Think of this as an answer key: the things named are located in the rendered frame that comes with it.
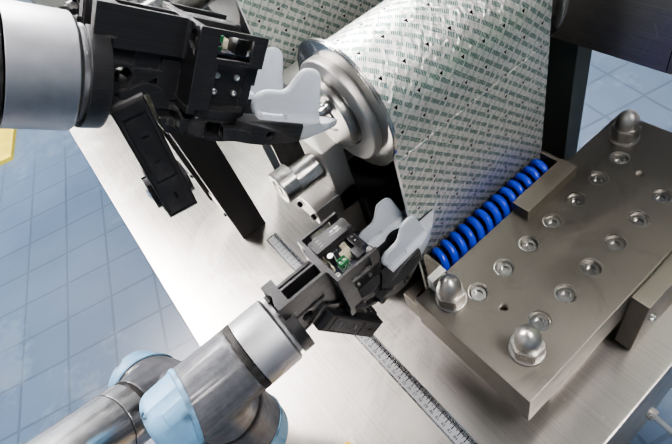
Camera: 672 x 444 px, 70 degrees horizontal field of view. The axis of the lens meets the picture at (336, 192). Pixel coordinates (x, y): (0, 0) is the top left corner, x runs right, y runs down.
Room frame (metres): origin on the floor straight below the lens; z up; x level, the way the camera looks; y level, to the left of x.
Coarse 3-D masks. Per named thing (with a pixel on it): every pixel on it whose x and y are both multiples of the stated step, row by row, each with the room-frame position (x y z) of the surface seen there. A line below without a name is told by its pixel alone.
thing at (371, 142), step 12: (312, 60) 0.40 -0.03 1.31; (324, 60) 0.39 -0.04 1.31; (324, 72) 0.38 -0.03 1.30; (336, 72) 0.37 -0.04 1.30; (336, 84) 0.37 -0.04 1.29; (348, 84) 0.35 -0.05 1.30; (348, 96) 0.35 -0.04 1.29; (360, 96) 0.35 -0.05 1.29; (360, 108) 0.34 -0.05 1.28; (360, 120) 0.34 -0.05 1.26; (372, 120) 0.33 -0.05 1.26; (372, 132) 0.33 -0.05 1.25; (360, 144) 0.36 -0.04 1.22; (372, 144) 0.34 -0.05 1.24; (360, 156) 0.36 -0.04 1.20
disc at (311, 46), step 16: (304, 48) 0.43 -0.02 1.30; (320, 48) 0.40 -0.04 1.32; (336, 48) 0.37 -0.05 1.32; (352, 64) 0.35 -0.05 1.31; (368, 80) 0.34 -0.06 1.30; (368, 96) 0.34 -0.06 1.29; (384, 112) 0.33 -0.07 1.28; (384, 128) 0.33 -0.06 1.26; (384, 144) 0.34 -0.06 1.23; (368, 160) 0.37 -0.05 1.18; (384, 160) 0.34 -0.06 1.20
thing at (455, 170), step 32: (544, 64) 0.42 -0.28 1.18; (480, 96) 0.38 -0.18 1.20; (512, 96) 0.40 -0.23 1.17; (544, 96) 0.42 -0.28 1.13; (448, 128) 0.36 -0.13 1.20; (480, 128) 0.38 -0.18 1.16; (512, 128) 0.40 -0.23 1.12; (416, 160) 0.34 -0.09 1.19; (448, 160) 0.36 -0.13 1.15; (480, 160) 0.38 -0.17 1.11; (512, 160) 0.40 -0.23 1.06; (416, 192) 0.34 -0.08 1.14; (448, 192) 0.35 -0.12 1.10; (480, 192) 0.37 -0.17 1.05; (448, 224) 0.35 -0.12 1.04
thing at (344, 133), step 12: (324, 84) 0.38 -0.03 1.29; (324, 96) 0.37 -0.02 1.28; (336, 96) 0.36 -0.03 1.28; (336, 108) 0.36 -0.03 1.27; (348, 108) 0.36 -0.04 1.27; (348, 120) 0.35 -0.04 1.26; (336, 132) 0.37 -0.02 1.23; (348, 132) 0.35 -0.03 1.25; (360, 132) 0.35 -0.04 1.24; (348, 144) 0.36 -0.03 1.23
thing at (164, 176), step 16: (112, 112) 0.30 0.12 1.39; (128, 112) 0.30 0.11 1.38; (144, 112) 0.30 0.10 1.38; (128, 128) 0.30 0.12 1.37; (144, 128) 0.30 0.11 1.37; (128, 144) 0.30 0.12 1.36; (144, 144) 0.30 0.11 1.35; (160, 144) 0.30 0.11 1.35; (144, 160) 0.29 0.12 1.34; (160, 160) 0.30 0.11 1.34; (176, 160) 0.33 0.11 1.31; (144, 176) 0.32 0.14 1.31; (160, 176) 0.29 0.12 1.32; (176, 176) 0.30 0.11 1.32; (160, 192) 0.29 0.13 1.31; (176, 192) 0.30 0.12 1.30; (192, 192) 0.30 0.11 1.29; (176, 208) 0.29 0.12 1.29
